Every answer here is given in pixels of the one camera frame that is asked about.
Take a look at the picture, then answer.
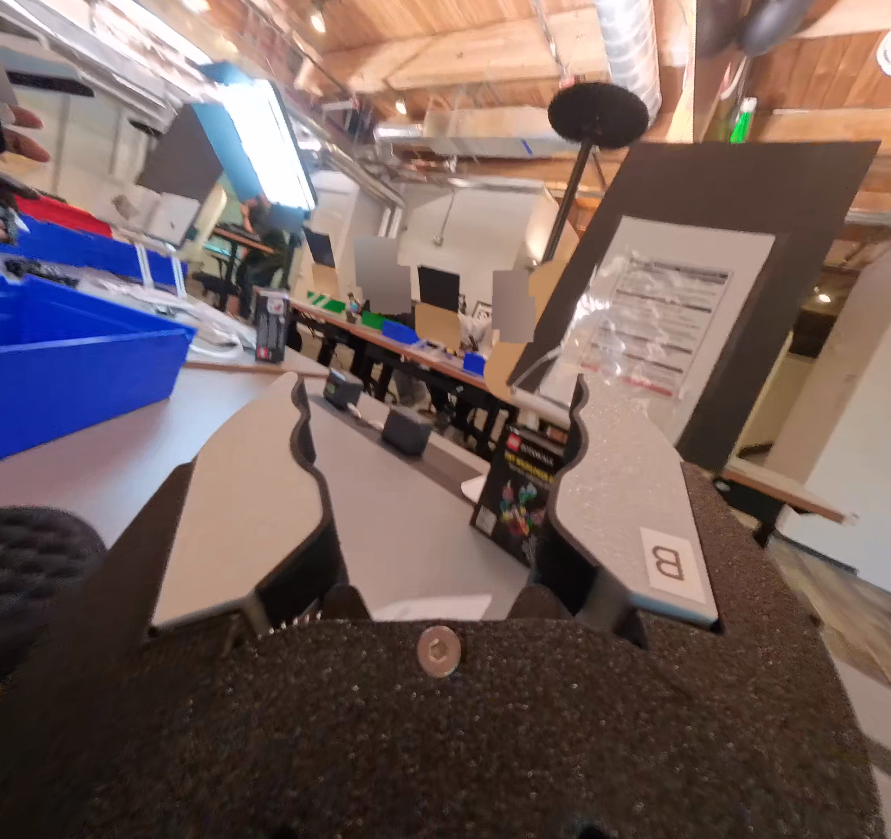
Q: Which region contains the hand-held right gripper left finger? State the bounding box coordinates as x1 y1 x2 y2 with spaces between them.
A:
149 372 333 630

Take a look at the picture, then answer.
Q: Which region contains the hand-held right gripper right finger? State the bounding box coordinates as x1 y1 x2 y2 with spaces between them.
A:
546 376 719 630

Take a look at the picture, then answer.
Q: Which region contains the grey desk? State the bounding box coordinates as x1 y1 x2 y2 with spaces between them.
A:
0 350 580 624

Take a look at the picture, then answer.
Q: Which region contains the person's left hand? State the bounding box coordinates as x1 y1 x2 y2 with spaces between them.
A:
0 105 54 164

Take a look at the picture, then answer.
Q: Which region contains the black toy brick box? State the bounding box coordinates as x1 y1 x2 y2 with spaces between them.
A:
470 424 566 568

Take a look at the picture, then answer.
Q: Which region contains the small black device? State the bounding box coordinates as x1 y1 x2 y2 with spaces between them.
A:
323 368 364 410
381 407 434 458

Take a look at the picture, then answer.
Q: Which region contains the tall black box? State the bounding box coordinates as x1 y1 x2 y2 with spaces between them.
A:
253 288 291 365

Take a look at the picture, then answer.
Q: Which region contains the black mesh chair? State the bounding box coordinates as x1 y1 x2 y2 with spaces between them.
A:
0 507 109 676

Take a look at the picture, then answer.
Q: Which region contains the large blue plastic bin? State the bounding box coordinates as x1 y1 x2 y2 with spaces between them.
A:
0 273 198 461

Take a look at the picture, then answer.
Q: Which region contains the long wooden table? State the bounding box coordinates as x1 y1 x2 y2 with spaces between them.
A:
289 294 575 464

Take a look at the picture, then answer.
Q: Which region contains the black monitor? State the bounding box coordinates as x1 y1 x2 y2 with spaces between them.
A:
418 266 462 315

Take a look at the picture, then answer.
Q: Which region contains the dark sign board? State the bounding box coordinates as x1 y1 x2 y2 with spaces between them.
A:
508 141 882 472

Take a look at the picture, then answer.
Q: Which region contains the red plastic bin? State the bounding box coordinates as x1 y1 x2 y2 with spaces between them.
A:
14 194 114 240

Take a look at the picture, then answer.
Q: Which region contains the bright light panel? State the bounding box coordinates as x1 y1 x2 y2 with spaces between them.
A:
221 78 317 212

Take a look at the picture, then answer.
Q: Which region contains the black round floor lamp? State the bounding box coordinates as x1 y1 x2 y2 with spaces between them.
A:
542 83 650 265

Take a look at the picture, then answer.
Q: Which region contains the grey ceiling fan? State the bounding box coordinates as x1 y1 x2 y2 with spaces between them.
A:
696 0 836 59

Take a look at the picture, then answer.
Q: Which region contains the silver air duct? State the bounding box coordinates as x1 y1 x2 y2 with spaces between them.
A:
583 0 662 119

